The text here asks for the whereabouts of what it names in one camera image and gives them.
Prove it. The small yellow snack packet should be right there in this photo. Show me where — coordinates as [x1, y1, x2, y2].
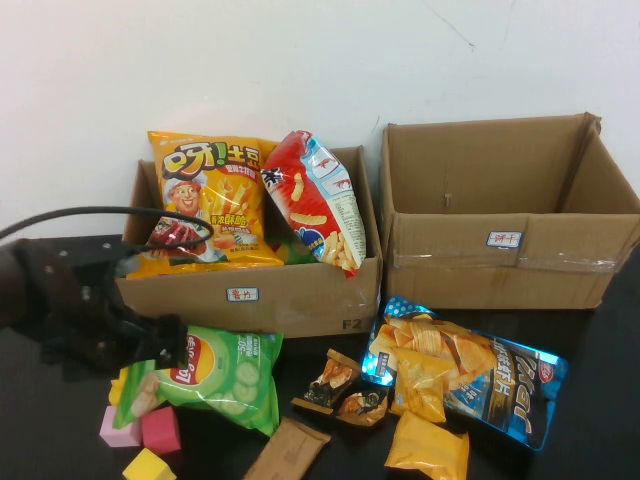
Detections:
[384, 410, 471, 480]
[388, 347, 449, 425]

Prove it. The light pink foam cube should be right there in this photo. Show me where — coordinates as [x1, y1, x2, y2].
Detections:
[98, 404, 144, 449]

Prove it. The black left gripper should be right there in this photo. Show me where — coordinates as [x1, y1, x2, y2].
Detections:
[42, 268, 189, 372]

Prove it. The empty cardboard box, biscuit label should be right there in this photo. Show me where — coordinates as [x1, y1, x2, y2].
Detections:
[379, 112, 640, 312]

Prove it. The cardboard box marked F2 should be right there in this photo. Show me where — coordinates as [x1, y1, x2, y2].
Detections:
[115, 146, 384, 339]

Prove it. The red prawn cracker bag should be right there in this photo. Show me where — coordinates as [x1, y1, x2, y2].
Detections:
[263, 130, 368, 279]

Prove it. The yellow rubber duck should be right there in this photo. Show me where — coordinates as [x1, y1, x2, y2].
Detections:
[108, 367, 132, 407]

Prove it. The brown paper packet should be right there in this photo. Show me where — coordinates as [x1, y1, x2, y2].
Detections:
[243, 417, 333, 480]

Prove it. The green yellow snack bag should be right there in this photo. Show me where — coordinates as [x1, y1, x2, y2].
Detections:
[264, 234, 322, 267]

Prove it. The dark pink foam cube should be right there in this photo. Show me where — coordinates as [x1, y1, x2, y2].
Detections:
[141, 405, 182, 456]

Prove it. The orange potato fries bag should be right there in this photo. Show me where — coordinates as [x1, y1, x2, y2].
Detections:
[125, 130, 284, 280]

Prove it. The blue prawn chips bag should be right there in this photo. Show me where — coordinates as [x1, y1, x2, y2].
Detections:
[360, 295, 570, 452]

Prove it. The green Lay's chips bag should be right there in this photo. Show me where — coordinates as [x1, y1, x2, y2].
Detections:
[112, 324, 285, 438]

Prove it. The yellow foam cube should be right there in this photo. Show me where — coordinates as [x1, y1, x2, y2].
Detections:
[121, 447, 178, 480]

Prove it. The small black brown snack packet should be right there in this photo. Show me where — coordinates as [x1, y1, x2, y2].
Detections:
[335, 387, 391, 428]
[291, 349, 363, 414]

